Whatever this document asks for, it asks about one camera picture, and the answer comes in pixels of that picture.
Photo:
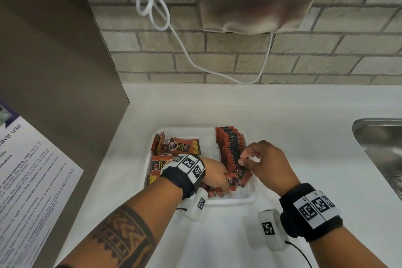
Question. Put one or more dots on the white plastic tray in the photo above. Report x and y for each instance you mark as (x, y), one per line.
(210, 143)

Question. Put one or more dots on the black wristband with markers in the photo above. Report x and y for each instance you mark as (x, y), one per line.
(309, 211)
(183, 172)

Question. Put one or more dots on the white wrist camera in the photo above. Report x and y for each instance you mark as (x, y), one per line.
(197, 205)
(268, 230)

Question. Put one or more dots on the black right wristband with markers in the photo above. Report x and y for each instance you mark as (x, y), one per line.
(309, 211)

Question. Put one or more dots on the person's right thumb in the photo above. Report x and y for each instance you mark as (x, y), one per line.
(247, 165)

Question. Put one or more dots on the black left wristband with markers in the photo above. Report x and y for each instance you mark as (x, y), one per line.
(183, 172)

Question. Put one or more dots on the red black coffee sachet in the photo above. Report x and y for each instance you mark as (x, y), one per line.
(231, 185)
(241, 178)

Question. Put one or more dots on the stainless steel sink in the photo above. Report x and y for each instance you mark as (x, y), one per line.
(381, 148)

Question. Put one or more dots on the person's left forearm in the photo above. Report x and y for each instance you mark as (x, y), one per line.
(125, 230)

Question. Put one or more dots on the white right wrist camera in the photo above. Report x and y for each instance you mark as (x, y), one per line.
(268, 230)

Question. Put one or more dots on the person's left hand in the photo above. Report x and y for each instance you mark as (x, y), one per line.
(215, 173)

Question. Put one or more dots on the row of upright red packets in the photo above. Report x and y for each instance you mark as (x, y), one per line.
(231, 145)

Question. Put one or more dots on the person's right hand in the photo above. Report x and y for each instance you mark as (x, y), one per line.
(271, 165)

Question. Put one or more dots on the pile of loose red packets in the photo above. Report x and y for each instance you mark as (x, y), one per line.
(180, 145)

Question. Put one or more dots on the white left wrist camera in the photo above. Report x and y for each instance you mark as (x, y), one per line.
(197, 205)

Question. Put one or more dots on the person's left fingers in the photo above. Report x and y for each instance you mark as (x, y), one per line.
(221, 190)

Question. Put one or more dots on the grey metal cabinet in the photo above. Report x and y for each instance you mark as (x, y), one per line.
(53, 57)

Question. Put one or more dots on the printed paper notice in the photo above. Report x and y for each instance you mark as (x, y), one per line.
(28, 176)

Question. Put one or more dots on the person's right forearm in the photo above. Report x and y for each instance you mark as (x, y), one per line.
(345, 252)

